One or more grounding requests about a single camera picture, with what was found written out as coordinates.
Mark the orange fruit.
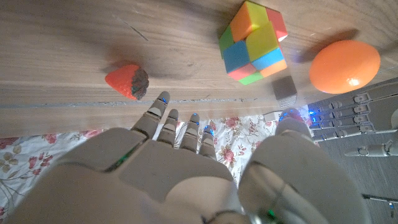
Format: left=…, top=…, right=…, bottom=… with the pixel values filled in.
left=309, top=39, right=381, bottom=95

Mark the small red object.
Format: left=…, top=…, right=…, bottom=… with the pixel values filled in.
left=104, top=64, right=150, bottom=101

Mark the black NITRO box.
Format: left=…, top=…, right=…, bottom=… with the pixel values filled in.
left=272, top=75, right=298, bottom=108

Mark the floral backdrop cloth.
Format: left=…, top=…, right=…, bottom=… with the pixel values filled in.
left=0, top=105, right=313, bottom=218

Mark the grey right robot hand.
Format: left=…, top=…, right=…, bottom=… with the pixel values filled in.
left=6, top=91, right=371, bottom=224

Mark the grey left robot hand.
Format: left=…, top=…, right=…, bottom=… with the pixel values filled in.
left=307, top=77, right=398, bottom=158

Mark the multicoloured Rubik's cube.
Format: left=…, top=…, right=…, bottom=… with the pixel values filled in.
left=218, top=0, right=289, bottom=86

